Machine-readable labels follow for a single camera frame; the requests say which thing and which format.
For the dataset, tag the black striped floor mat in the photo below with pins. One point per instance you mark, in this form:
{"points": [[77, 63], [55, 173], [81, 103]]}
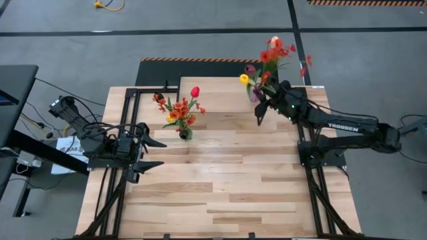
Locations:
{"points": [[156, 71], [367, 2]]}

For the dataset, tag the wooden shelf black legs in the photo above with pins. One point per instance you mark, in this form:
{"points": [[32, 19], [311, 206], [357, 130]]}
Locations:
{"points": [[220, 95]]}

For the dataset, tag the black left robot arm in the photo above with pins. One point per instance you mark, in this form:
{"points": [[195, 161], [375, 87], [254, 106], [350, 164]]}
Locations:
{"points": [[73, 116]]}

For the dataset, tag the red artificial tulip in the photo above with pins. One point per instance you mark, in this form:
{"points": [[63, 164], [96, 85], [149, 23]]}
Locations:
{"points": [[195, 91]]}

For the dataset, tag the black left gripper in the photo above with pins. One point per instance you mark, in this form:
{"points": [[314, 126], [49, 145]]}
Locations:
{"points": [[138, 150]]}

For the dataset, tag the orange artificial flower bunch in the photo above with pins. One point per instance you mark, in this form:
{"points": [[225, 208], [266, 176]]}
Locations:
{"points": [[180, 108], [272, 55]]}

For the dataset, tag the pink glass vase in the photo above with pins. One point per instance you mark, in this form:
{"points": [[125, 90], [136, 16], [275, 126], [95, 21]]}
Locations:
{"points": [[255, 96]]}

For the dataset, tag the black desk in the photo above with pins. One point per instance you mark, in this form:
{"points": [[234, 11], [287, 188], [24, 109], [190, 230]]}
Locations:
{"points": [[16, 93]]}

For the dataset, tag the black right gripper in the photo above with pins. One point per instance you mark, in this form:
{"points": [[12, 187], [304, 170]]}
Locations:
{"points": [[290, 101]]}

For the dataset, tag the white printed paper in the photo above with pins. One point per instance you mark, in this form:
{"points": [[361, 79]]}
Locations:
{"points": [[66, 146]]}

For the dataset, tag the maroon artificial tulip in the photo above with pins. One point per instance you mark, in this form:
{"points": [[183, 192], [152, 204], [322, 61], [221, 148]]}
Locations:
{"points": [[250, 70]]}

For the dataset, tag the yellow artificial tulip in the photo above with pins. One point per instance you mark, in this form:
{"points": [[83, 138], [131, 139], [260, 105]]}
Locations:
{"points": [[171, 118], [244, 79]]}

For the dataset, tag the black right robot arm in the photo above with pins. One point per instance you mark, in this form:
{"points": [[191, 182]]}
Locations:
{"points": [[343, 126]]}

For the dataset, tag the black aluminium table frame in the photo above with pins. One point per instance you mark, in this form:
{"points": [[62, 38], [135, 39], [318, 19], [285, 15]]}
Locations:
{"points": [[150, 90]]}

